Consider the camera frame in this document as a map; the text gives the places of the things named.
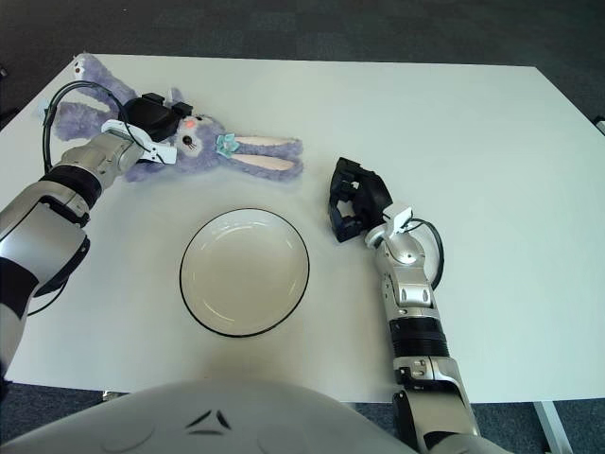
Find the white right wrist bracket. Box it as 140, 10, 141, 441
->
381, 203, 416, 236

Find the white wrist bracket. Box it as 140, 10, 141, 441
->
381, 203, 416, 236
101, 119, 179, 166

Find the cream plate with black rim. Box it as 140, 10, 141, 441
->
179, 207, 312, 339

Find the purple plush bunny doll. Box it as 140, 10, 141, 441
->
51, 54, 304, 184

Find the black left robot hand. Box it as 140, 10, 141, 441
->
126, 93, 195, 143

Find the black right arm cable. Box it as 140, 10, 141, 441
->
410, 219, 445, 288

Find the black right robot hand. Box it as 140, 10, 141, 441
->
326, 158, 394, 244

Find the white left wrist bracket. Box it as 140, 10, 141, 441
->
101, 119, 179, 166

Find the white table leg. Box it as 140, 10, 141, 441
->
531, 401, 568, 454

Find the grey robot torso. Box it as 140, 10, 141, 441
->
0, 377, 516, 454

